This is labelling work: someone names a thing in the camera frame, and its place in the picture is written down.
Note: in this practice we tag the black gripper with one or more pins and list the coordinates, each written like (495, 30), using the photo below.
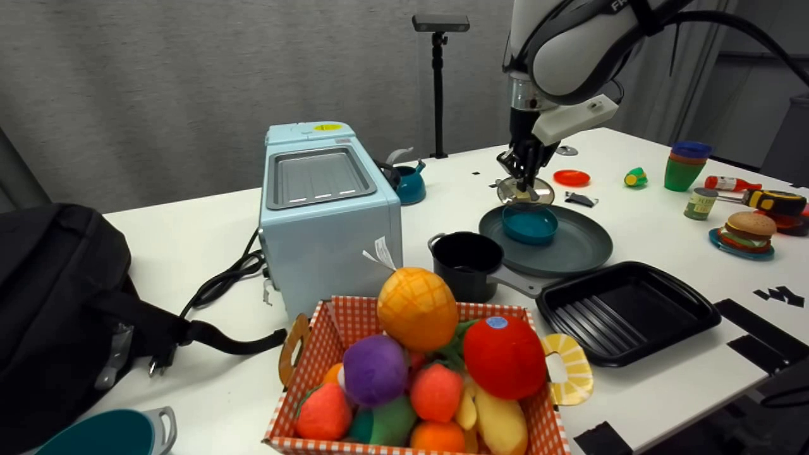
(532, 141)

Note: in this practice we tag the grey metal pot lid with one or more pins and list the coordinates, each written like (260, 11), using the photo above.
(523, 196)

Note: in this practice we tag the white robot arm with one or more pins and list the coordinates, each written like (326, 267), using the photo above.
(582, 42)

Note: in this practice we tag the small blue pot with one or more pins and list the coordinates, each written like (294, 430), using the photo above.
(532, 228)

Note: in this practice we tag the large teal pot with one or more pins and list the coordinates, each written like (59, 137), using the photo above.
(101, 434)

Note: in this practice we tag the red round disc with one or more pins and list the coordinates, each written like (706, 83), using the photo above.
(571, 179)

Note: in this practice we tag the small black clip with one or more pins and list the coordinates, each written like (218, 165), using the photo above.
(582, 200)

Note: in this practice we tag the grey frying pan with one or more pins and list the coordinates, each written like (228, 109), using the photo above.
(582, 243)

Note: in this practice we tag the black cup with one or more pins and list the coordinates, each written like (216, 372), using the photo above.
(465, 261)

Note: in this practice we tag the teal kettle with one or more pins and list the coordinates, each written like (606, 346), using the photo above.
(409, 183)

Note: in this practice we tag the green yellow toy corn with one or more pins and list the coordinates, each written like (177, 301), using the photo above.
(635, 179)

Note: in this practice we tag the stacked green blue cups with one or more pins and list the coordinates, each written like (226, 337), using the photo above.
(683, 169)

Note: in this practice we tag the orange yellow plush fruit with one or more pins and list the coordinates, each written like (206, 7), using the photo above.
(418, 308)

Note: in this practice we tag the black grill tray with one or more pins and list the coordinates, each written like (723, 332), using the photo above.
(627, 313)

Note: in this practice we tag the small green can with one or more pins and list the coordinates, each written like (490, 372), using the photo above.
(697, 205)

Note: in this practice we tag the red plush tomato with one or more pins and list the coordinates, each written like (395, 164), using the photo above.
(504, 357)

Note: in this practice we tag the light blue toaster oven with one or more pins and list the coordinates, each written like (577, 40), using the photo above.
(331, 228)

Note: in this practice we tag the yellow plush pineapple slice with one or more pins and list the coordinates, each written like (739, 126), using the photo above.
(577, 370)

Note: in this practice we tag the red toy ketchup bottle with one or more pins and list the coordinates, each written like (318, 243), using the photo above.
(728, 183)

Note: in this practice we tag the teal plate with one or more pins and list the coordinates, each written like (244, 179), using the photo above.
(731, 250)

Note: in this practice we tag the red checkered basket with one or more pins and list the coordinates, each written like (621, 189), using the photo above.
(345, 319)

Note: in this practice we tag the toy burger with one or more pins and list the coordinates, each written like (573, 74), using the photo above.
(749, 228)

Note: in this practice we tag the pink orange plush peach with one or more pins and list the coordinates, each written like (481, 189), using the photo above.
(434, 392)

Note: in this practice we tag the purple plush fruit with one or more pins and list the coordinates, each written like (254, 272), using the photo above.
(375, 370)

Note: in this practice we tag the yellow plush potato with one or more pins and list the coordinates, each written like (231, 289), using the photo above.
(501, 427)

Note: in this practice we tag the small orange plush fruit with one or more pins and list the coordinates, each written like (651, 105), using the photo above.
(434, 439)

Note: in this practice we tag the green plush vegetable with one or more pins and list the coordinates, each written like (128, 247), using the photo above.
(386, 423)

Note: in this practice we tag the small black tape pieces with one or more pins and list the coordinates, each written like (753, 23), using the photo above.
(778, 294)

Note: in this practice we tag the short black tape strip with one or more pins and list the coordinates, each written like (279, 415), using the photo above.
(749, 354)

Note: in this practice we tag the large black tape strip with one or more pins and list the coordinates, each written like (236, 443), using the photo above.
(772, 330)

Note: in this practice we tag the red orange plush strawberry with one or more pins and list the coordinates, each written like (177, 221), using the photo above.
(321, 414)

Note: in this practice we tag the black backpack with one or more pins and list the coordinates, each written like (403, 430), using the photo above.
(59, 313)

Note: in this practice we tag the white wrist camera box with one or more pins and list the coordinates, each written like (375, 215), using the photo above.
(582, 117)

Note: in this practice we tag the black camera stand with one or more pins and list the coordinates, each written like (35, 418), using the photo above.
(438, 84)

